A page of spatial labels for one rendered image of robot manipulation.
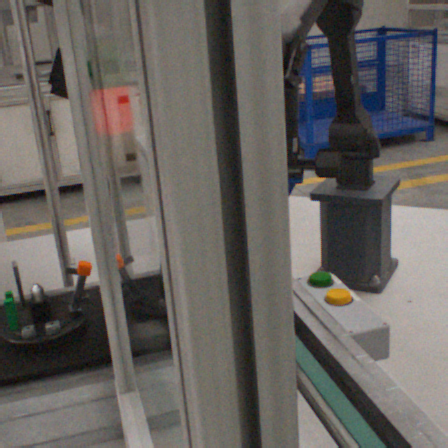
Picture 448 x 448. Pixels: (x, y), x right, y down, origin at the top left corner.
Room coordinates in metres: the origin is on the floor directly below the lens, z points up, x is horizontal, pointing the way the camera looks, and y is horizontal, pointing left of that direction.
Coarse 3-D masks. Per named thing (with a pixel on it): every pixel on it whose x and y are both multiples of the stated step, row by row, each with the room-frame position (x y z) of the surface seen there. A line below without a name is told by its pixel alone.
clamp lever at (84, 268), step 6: (78, 264) 0.89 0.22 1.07; (84, 264) 0.88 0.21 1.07; (90, 264) 0.89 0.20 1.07; (66, 270) 0.89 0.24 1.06; (72, 270) 0.88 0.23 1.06; (78, 270) 0.88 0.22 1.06; (84, 270) 0.88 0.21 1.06; (90, 270) 0.88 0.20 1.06; (78, 276) 0.89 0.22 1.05; (84, 276) 0.88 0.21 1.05; (78, 282) 0.88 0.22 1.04; (84, 282) 0.88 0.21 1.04; (78, 288) 0.88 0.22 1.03; (78, 294) 0.88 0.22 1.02; (72, 300) 0.88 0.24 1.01; (78, 300) 0.88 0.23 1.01; (72, 306) 0.88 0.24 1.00; (78, 306) 0.88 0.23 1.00
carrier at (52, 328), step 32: (32, 288) 0.87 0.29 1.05; (96, 288) 1.01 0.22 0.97; (0, 320) 0.92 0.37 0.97; (32, 320) 0.87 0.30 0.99; (64, 320) 0.86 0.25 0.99; (96, 320) 0.89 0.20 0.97; (0, 352) 0.81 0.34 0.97; (32, 352) 0.80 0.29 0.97; (64, 352) 0.80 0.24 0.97; (96, 352) 0.79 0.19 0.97; (0, 384) 0.74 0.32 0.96
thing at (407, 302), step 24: (312, 216) 1.56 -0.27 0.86; (408, 216) 1.50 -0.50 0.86; (432, 216) 1.48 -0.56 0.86; (312, 240) 1.40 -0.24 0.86; (408, 240) 1.34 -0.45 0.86; (432, 240) 1.33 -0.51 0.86; (312, 264) 1.26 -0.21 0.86; (408, 264) 1.22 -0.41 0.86; (432, 264) 1.21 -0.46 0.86; (384, 288) 1.12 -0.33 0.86; (408, 288) 1.11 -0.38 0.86; (432, 288) 1.10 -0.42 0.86; (384, 312) 1.02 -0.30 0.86; (408, 312) 1.01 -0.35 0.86; (432, 312) 1.01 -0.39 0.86; (408, 336) 0.93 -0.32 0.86; (432, 336) 0.92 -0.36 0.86; (384, 360) 0.87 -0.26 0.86; (408, 360) 0.86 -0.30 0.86; (432, 360) 0.85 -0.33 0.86; (408, 384) 0.80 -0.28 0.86; (432, 384) 0.79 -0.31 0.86; (432, 408) 0.74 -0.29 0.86
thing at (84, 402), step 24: (72, 288) 1.04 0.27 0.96; (24, 384) 0.74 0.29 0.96; (48, 384) 0.74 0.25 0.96; (72, 384) 0.73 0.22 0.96; (96, 384) 0.73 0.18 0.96; (0, 408) 0.70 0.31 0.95; (24, 408) 0.70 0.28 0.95; (48, 408) 0.72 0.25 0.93; (72, 408) 0.72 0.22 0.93; (96, 408) 0.73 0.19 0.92; (0, 432) 0.69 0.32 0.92; (24, 432) 0.70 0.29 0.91; (48, 432) 0.71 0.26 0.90; (72, 432) 0.72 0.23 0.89; (96, 432) 0.72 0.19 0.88; (120, 432) 0.73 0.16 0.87
